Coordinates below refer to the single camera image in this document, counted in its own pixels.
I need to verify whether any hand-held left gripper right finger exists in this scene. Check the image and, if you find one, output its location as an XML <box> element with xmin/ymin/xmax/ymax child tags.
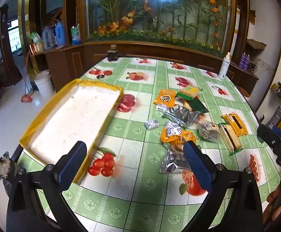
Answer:
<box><xmin>183</xmin><ymin>140</ymin><xmax>264</xmax><ymax>232</ymax></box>

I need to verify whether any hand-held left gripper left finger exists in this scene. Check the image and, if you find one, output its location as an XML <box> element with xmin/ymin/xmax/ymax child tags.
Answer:
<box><xmin>6</xmin><ymin>141</ymin><xmax>88</xmax><ymax>232</ymax></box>

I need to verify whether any silver foil packet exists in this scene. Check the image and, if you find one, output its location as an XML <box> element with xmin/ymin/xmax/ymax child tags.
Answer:
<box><xmin>163</xmin><ymin>105</ymin><xmax>201</xmax><ymax>126</ymax></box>
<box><xmin>159</xmin><ymin>145</ymin><xmax>191</xmax><ymax>174</ymax></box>

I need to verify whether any orange wafer packet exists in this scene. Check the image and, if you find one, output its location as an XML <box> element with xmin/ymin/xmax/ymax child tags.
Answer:
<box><xmin>221</xmin><ymin>113</ymin><xmax>248</xmax><ymax>137</ymax></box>

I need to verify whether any long sandwich biscuit packet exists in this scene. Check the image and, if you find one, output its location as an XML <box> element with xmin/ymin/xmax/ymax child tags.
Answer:
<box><xmin>218</xmin><ymin>123</ymin><xmax>242</xmax><ymax>155</ymax></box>

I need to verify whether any plain orange snack packet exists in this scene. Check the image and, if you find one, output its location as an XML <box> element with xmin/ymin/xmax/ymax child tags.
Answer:
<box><xmin>161</xmin><ymin>127</ymin><xmax>196</xmax><ymax>148</ymax></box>

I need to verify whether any clear packet brown snack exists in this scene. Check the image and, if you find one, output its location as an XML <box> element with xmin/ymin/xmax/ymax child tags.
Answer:
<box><xmin>196</xmin><ymin>119</ymin><xmax>222</xmax><ymax>142</ymax></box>

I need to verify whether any yellow rimmed white tray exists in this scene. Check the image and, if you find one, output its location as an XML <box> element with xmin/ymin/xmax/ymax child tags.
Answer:
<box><xmin>19</xmin><ymin>78</ymin><xmax>124</xmax><ymax>184</ymax></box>

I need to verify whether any dark green packet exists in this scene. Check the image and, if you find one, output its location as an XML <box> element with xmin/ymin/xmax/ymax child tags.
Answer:
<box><xmin>187</xmin><ymin>98</ymin><xmax>210</xmax><ymax>113</ymax></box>

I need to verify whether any orange tiger logo packet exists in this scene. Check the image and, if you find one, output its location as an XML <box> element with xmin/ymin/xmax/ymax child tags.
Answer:
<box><xmin>153</xmin><ymin>89</ymin><xmax>177</xmax><ymax>108</ymax></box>

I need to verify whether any metal canister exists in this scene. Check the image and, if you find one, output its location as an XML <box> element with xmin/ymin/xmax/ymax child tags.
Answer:
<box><xmin>267</xmin><ymin>106</ymin><xmax>281</xmax><ymax>128</ymax></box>

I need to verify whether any green fruit print tablecloth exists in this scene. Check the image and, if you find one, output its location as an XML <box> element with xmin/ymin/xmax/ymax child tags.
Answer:
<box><xmin>17</xmin><ymin>57</ymin><xmax>281</xmax><ymax>232</ymax></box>

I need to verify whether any small metal motor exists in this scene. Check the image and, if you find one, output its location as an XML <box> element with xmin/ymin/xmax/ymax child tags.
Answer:
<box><xmin>0</xmin><ymin>152</ymin><xmax>16</xmax><ymax>180</ymax></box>

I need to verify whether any white spray bottle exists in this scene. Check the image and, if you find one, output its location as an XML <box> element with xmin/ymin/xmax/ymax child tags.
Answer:
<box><xmin>218</xmin><ymin>52</ymin><xmax>231</xmax><ymax>80</ymax></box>

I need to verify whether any red broom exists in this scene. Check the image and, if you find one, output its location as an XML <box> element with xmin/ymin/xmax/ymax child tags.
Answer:
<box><xmin>21</xmin><ymin>51</ymin><xmax>35</xmax><ymax>103</ymax></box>

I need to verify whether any white plastic bucket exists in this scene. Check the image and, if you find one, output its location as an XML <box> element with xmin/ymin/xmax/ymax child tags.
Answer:
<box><xmin>34</xmin><ymin>70</ymin><xmax>56</xmax><ymax>99</ymax></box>

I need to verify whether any wooden partition cabinet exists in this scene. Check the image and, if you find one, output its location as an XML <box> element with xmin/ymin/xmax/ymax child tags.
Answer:
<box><xmin>44</xmin><ymin>0</ymin><xmax>260</xmax><ymax>95</ymax></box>

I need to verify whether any dark glass jar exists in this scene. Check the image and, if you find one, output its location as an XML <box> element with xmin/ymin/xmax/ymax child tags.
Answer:
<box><xmin>107</xmin><ymin>44</ymin><xmax>118</xmax><ymax>61</ymax></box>

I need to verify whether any red box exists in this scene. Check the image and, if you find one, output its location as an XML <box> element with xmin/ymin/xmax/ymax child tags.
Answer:
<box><xmin>29</xmin><ymin>43</ymin><xmax>44</xmax><ymax>54</ymax></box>

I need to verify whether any grey water jug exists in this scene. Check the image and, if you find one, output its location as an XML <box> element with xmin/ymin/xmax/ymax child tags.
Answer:
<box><xmin>42</xmin><ymin>26</ymin><xmax>55</xmax><ymax>49</ymax></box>

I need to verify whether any green label plastic bottle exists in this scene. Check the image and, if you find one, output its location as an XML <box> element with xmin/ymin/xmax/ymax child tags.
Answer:
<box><xmin>71</xmin><ymin>24</ymin><xmax>81</xmax><ymax>45</ymax></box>

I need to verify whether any blue thermos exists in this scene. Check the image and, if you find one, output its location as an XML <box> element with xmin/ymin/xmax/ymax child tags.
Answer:
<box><xmin>54</xmin><ymin>20</ymin><xmax>66</xmax><ymax>47</ymax></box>

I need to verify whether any green bag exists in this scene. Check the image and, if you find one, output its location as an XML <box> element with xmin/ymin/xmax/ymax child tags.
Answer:
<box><xmin>29</xmin><ymin>32</ymin><xmax>42</xmax><ymax>44</ymax></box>

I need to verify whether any barred window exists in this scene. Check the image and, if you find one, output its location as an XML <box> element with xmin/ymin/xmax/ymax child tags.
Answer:
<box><xmin>8</xmin><ymin>19</ymin><xmax>22</xmax><ymax>52</ymax></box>

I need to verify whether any artificial flower glass display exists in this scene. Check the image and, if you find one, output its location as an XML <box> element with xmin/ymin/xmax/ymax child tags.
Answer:
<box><xmin>85</xmin><ymin>0</ymin><xmax>236</xmax><ymax>58</ymax></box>

